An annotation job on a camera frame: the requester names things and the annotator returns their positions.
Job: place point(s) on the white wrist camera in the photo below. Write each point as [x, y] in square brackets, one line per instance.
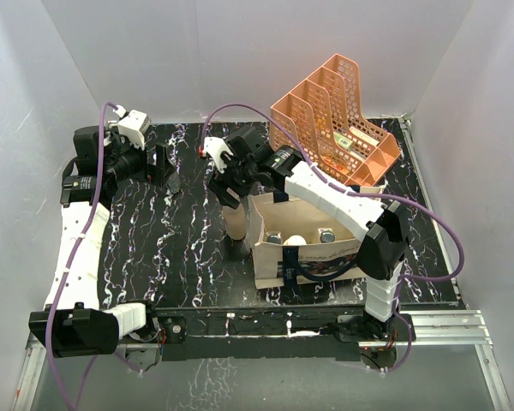
[133, 124]
[218, 151]

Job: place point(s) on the cream round cap bottle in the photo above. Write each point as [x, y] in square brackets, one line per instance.
[295, 240]

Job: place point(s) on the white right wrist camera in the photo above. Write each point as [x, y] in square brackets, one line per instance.
[218, 151]

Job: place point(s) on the peach plastic file organizer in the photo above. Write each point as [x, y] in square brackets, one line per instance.
[323, 113]

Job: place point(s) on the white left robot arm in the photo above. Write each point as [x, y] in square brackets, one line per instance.
[72, 322]

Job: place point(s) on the aluminium table frame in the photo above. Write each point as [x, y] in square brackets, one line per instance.
[430, 327]

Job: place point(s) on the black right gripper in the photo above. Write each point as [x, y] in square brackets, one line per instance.
[218, 186]

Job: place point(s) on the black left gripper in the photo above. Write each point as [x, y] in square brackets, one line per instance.
[156, 174]

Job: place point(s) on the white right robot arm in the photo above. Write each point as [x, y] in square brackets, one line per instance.
[379, 228]

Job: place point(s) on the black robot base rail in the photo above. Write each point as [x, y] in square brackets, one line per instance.
[281, 332]

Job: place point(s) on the cream canvas tote bag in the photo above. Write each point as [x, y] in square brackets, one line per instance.
[294, 217]

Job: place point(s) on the large clear square bottle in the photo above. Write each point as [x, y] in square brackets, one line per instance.
[325, 235]

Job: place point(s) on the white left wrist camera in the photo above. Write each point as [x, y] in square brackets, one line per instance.
[133, 124]

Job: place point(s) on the beige pump bottle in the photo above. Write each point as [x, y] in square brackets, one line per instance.
[235, 220]

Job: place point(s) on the small clear square bottle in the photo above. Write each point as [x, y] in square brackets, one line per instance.
[274, 237]

